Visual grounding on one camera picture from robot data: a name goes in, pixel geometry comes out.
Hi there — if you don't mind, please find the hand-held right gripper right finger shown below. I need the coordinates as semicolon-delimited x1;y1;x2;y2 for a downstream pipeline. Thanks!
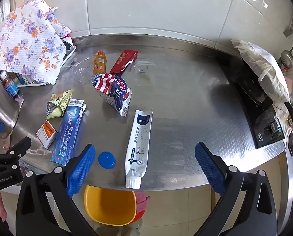
194;142;280;236

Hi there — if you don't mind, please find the white toothpaste tube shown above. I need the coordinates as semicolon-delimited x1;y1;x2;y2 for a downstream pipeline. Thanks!
125;109;153;189

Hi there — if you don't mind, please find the hanging metal spatula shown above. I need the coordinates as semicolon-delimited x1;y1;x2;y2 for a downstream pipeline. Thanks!
284;17;293;38

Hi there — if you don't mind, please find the brown orange snack packet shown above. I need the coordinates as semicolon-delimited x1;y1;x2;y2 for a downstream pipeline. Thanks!
92;50;108;76

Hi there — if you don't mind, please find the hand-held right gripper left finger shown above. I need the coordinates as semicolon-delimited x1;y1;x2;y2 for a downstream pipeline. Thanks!
16;144;105;236

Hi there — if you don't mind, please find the metal slotted ladle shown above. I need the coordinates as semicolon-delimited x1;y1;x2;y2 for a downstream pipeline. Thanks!
280;33;293;67

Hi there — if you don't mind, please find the green yellow snack packet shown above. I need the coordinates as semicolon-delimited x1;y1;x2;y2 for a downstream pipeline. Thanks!
45;90;75;120

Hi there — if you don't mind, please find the pink cloth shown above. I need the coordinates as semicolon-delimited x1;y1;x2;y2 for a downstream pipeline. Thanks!
135;192;151;212

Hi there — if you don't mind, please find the red bucket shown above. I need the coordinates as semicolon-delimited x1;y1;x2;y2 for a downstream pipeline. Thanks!
130;209;147;224

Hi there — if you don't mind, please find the flag printed snack bag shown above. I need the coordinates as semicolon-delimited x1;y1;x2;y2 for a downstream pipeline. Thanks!
91;73;133;117

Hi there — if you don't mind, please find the floral printed cloth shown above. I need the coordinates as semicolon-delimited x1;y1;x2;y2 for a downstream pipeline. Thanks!
0;0;72;85

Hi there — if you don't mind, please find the dark purple wrapper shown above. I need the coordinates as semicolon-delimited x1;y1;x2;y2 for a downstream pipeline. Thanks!
50;98;87;166

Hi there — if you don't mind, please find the brown bottle blue label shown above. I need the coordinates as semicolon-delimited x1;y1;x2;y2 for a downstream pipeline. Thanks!
0;71;20;99

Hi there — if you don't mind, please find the yellow trash bin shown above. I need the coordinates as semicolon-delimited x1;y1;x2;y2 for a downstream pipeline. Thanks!
84;185;137;226

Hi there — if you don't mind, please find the orange white medicine box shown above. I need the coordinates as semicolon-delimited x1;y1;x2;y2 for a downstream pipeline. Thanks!
36;120;58;149

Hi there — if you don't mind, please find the blue bottle cap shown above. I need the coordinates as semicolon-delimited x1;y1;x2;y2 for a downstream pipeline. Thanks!
98;152;117;170

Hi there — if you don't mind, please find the red snack packet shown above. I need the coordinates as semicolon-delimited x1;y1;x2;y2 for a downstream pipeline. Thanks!
109;50;139;76

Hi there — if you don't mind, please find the large steel pot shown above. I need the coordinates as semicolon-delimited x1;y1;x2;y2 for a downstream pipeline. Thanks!
0;59;23;131

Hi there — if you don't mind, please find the person's left hand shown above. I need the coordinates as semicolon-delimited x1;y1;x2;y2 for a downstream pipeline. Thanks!
0;191;8;223

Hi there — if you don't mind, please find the black gas stove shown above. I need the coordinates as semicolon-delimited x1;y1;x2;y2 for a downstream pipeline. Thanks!
219;56;286;149

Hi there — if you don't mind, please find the clear plastic cup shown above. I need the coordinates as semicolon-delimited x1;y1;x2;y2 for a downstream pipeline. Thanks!
134;60;155;84

